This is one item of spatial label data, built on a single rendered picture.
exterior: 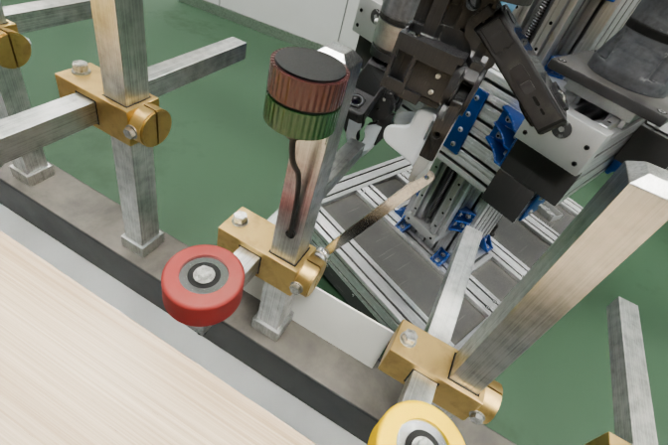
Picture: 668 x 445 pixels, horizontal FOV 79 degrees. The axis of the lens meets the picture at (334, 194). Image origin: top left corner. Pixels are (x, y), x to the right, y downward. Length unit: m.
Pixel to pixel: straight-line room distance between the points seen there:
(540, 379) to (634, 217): 1.44
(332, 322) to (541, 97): 0.39
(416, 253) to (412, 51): 1.21
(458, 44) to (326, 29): 2.87
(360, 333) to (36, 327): 0.37
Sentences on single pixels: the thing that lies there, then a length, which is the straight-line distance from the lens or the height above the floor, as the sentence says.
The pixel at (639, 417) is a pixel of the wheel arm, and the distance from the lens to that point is 0.66.
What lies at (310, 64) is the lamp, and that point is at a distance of 0.32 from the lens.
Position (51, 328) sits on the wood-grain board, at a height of 0.90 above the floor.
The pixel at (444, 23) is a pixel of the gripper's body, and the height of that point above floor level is 1.16.
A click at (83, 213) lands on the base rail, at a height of 0.70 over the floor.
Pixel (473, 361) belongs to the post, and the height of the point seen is 0.88.
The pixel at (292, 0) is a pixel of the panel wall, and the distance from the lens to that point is 3.31.
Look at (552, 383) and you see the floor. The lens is 1.79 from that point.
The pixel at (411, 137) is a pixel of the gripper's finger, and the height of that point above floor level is 1.05.
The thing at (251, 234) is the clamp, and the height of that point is 0.87.
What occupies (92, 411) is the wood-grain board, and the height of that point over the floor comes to 0.90.
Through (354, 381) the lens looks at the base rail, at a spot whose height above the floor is 0.70.
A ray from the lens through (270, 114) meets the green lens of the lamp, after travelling 0.32.
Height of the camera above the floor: 1.26
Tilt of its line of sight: 40 degrees down
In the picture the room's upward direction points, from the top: 17 degrees clockwise
